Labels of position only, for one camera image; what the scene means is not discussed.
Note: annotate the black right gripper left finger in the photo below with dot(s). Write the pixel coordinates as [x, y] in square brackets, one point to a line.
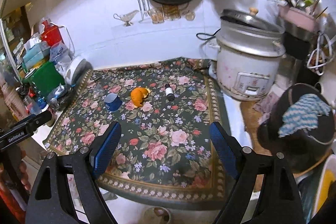
[50, 200]

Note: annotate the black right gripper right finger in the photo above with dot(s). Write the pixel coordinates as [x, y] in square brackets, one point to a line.
[279, 200]

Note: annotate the blue yogurt cup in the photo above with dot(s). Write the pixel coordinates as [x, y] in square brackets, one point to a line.
[112, 102]

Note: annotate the clear plastic cup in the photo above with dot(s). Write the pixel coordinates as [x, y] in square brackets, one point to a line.
[98, 91]

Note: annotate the orange peel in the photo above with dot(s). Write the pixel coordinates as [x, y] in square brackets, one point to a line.
[138, 95]

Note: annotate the small white-label dark bottle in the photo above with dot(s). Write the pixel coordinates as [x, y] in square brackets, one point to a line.
[169, 92]

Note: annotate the person's left hand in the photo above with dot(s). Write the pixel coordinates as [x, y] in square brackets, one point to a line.
[24, 176]

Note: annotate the green box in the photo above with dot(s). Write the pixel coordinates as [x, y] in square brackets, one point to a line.
[44, 79]

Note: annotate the teal tissue box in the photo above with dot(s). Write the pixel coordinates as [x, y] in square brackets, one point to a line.
[38, 52]

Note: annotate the floral green table mat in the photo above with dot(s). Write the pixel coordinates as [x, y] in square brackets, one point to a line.
[165, 156]

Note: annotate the white round appliance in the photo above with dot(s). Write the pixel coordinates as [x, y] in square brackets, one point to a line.
[77, 67]

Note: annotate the plastic bag with print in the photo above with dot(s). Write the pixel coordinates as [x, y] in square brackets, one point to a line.
[60, 55]

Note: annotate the blue white knitted cloth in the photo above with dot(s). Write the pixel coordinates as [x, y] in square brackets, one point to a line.
[303, 115]

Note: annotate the red carton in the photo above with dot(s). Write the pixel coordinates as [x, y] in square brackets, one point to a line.
[51, 33]

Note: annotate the white rice cooker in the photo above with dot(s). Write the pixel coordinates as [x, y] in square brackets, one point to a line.
[249, 55]

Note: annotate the pink utensil holder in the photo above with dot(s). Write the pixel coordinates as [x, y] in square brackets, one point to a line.
[297, 17]

